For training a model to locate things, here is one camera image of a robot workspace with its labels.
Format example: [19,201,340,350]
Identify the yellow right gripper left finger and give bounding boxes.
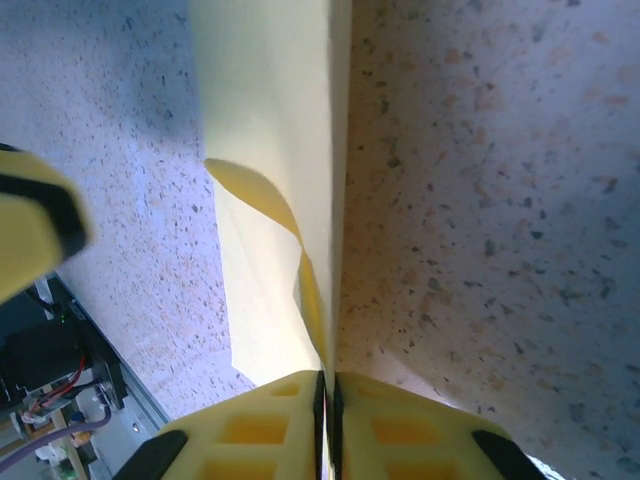
[115,369,324,480]

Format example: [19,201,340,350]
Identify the yellow cloth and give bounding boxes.
[188,0,354,480]

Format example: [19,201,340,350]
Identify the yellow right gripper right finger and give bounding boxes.
[332,370,551,480]

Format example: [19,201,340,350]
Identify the red left base wires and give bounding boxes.
[29,352,90,401]

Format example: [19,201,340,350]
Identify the wide aluminium rail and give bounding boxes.
[54,277,172,434]

